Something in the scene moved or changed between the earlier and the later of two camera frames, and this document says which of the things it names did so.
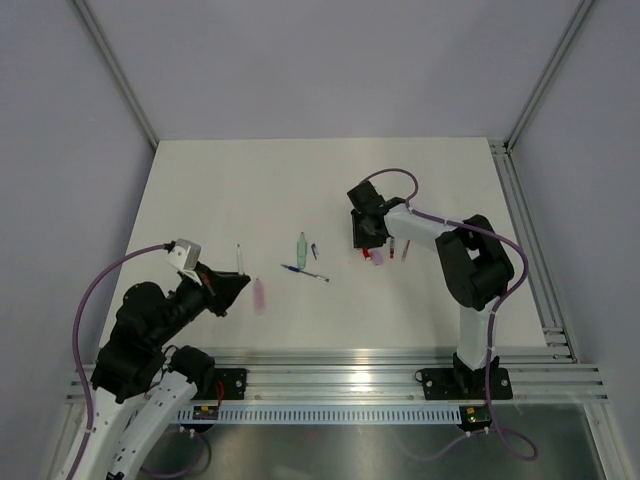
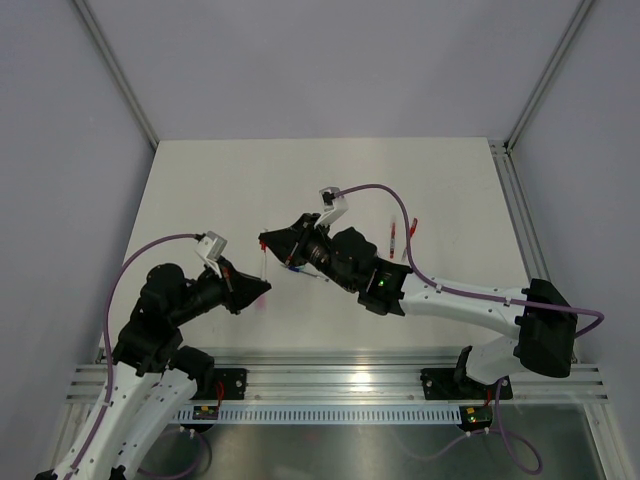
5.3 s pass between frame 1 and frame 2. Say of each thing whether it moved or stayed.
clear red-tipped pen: moved
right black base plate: stayed
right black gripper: moved
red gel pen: stayed
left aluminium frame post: stayed
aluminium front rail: stayed
